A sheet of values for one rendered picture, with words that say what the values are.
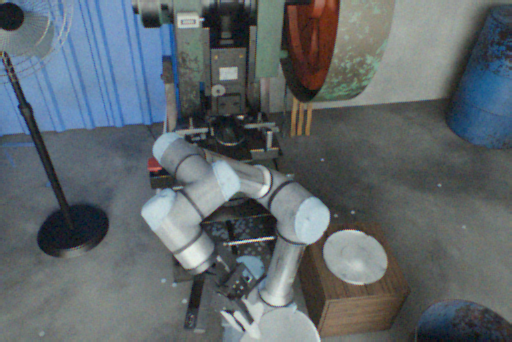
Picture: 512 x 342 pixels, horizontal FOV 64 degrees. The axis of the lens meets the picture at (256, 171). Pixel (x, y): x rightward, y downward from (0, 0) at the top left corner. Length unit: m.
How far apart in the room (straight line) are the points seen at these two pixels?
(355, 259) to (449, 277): 0.74
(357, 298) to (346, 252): 0.22
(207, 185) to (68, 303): 1.61
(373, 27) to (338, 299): 1.08
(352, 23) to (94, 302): 1.74
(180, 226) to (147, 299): 1.45
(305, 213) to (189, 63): 0.78
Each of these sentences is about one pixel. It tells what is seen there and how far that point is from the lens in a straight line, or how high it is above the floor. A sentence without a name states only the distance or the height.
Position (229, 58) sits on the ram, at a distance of 1.66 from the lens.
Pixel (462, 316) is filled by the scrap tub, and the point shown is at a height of 0.38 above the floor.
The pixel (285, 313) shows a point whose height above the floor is 1.03.
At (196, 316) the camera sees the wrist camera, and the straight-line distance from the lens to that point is 0.83.
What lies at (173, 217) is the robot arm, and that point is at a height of 1.29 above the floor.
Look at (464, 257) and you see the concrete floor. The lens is 2.67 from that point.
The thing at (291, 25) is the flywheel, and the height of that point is 1.12.
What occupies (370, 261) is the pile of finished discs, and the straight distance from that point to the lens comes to 1.96.
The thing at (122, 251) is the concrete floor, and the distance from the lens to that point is 2.42.
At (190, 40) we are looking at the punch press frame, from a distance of 1.56.
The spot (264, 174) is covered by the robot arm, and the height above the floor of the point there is 1.12.
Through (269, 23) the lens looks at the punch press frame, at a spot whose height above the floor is 1.28.
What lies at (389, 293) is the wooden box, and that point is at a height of 0.35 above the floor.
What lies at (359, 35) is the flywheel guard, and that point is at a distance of 1.39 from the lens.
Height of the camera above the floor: 1.88
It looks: 42 degrees down
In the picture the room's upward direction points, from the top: 3 degrees clockwise
